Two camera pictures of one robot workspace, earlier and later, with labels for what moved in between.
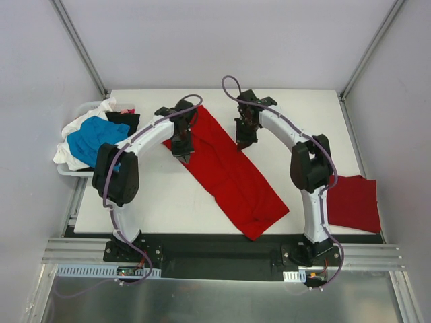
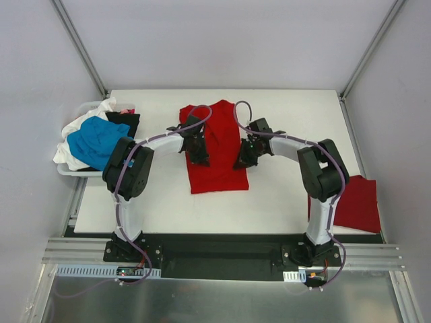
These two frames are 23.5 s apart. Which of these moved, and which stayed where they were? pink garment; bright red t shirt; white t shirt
Moved: bright red t shirt
Stayed: white t shirt; pink garment
